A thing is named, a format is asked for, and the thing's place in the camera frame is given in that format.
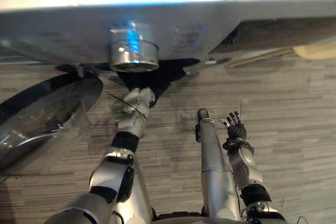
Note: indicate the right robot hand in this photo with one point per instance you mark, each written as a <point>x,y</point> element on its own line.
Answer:
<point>237,128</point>

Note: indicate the beige baseboard strip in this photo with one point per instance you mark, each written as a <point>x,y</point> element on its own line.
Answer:
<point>260,57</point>

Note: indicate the beige rounded object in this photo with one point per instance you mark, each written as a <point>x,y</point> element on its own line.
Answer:
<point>316,51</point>

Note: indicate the dark robot torso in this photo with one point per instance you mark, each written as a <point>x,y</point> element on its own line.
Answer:
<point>181,218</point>

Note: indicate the silver left robot leg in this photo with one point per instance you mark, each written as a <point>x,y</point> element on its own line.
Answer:
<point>143,195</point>

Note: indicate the silver washing machine dial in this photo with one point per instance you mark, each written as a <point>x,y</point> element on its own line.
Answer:
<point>134,53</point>

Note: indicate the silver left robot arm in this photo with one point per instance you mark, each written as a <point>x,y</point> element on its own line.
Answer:
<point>113,171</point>

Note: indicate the dark right robot foot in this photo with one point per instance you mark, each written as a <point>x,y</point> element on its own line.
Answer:
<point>203,113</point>

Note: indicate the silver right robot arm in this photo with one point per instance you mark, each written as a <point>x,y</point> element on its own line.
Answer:
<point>246,166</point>

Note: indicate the silver right robot leg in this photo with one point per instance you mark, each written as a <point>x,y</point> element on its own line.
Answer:
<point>212,161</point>

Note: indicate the silver robot leg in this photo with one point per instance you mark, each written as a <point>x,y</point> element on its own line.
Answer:
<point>143,195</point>
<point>212,161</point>

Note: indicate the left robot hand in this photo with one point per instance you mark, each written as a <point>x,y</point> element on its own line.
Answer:
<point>147,95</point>

